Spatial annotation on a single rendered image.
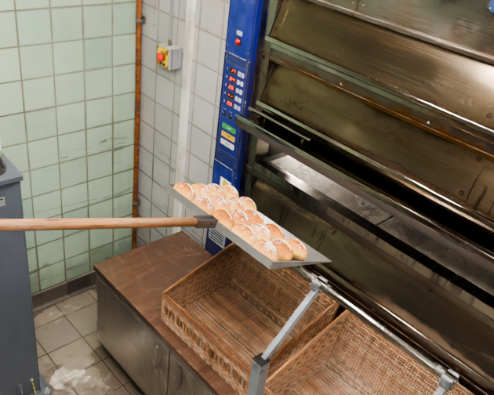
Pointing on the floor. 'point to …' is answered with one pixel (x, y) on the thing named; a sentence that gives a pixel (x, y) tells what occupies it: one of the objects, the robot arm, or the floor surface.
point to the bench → (151, 318)
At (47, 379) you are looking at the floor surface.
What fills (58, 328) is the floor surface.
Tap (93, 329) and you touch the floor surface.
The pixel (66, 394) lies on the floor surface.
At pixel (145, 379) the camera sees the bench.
